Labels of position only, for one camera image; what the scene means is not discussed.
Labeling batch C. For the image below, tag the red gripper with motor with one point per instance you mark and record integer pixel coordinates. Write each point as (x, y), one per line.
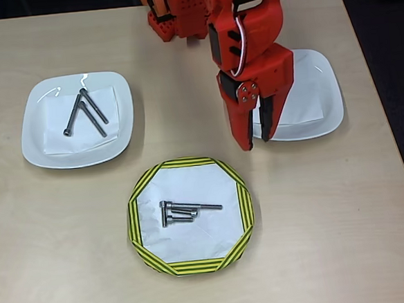
(272, 74)

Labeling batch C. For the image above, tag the short steel socket head screw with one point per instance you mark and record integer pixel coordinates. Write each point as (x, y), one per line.
(195, 212)
(164, 216)
(180, 220)

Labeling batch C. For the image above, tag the red printed robot arm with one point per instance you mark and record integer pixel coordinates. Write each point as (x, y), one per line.
(262, 26)

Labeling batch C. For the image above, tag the white paper napkin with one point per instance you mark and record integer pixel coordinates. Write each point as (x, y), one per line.
(59, 144)
(305, 92)

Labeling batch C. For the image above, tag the white square ceramic plate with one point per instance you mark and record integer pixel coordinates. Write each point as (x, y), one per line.
(333, 114)
(35, 149)

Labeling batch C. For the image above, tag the yellow green striped paper plate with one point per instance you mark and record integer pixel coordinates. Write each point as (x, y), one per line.
(196, 266)

